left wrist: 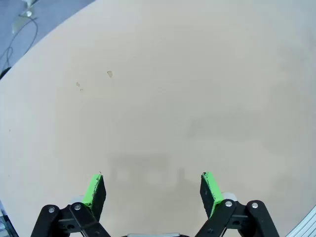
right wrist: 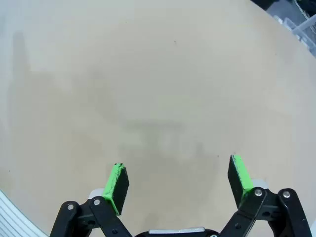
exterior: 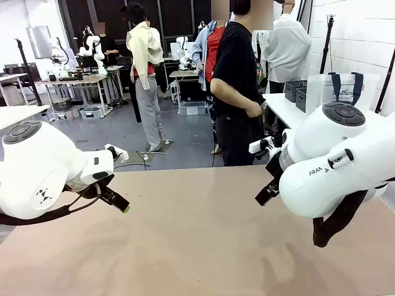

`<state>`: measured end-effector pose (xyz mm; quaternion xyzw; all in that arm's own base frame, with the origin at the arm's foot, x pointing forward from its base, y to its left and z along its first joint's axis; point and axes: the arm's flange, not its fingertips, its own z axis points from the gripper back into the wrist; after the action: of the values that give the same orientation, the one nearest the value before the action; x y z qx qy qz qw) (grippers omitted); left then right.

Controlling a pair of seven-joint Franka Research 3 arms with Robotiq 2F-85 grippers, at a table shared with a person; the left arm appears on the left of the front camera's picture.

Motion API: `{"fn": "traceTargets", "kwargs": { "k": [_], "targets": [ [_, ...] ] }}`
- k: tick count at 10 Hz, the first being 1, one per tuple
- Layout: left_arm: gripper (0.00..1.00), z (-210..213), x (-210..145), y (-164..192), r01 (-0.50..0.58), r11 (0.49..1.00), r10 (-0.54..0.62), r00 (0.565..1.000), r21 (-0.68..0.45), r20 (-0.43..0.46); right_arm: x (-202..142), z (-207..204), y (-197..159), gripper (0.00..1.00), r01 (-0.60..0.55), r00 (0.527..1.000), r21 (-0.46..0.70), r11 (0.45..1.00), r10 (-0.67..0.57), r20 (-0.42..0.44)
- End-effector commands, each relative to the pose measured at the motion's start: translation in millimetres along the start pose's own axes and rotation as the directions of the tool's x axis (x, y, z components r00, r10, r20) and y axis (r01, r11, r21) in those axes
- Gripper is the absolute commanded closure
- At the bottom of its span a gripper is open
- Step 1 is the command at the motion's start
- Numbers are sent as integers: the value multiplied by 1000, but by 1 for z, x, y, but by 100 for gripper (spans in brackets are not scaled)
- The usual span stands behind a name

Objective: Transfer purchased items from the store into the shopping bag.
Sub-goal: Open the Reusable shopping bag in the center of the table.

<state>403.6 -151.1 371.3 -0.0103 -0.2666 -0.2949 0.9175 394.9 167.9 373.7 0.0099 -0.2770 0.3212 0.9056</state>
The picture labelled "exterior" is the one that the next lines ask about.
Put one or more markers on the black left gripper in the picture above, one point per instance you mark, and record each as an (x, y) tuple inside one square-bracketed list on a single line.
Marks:
[(91, 191)]

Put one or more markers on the background person dark shirt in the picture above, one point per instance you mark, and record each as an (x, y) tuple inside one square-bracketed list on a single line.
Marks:
[(106, 46)]

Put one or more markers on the person in beige jacket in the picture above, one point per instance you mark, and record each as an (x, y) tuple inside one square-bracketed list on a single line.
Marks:
[(145, 61)]

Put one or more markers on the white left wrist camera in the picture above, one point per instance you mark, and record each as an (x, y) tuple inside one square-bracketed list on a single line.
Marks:
[(118, 153)]

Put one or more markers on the white table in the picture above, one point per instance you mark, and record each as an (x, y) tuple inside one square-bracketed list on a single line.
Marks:
[(287, 109), (21, 114)]

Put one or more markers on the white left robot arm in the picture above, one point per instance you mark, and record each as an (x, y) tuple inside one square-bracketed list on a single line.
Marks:
[(37, 166)]

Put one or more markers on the person in black shirt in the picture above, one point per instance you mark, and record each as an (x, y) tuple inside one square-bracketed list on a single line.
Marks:
[(234, 61)]

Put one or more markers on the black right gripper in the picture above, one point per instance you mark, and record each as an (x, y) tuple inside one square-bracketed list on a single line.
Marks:
[(274, 165)]

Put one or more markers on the small wooden top table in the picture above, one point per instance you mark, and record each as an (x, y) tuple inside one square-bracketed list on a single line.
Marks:
[(183, 74)]

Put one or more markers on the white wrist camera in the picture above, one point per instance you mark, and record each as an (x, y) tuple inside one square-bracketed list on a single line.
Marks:
[(118, 153), (257, 147)]

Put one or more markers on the black storage crate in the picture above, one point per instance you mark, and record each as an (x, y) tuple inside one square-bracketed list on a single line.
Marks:
[(61, 105)]

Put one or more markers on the person in white shirt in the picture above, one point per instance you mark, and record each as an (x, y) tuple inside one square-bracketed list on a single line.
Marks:
[(287, 49)]

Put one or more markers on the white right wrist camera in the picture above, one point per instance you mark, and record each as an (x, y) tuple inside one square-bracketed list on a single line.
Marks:
[(257, 147)]

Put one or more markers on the person's right hand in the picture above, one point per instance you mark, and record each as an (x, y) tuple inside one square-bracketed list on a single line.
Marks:
[(254, 109)]

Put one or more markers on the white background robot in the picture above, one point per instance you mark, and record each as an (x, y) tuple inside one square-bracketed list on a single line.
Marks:
[(60, 58), (184, 54), (91, 50)]

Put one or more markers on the grey standing panel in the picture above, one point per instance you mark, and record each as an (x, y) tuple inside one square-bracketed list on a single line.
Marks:
[(38, 41)]

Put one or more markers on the wooden top work table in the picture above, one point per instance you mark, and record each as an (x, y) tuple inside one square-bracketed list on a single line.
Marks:
[(77, 80)]

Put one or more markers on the person's right forearm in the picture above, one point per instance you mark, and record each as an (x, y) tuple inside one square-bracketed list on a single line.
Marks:
[(228, 89)]

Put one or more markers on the clear plastic storage box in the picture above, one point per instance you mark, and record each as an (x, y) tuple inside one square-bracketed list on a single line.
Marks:
[(91, 113), (192, 108)]

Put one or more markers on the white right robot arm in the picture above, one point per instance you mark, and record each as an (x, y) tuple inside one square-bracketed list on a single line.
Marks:
[(324, 145)]

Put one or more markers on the black camera tripod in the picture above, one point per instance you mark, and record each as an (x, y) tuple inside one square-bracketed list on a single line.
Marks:
[(28, 74), (326, 46), (385, 83)]

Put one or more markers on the grey floor mat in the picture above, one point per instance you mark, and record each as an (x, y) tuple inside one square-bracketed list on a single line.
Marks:
[(160, 148)]

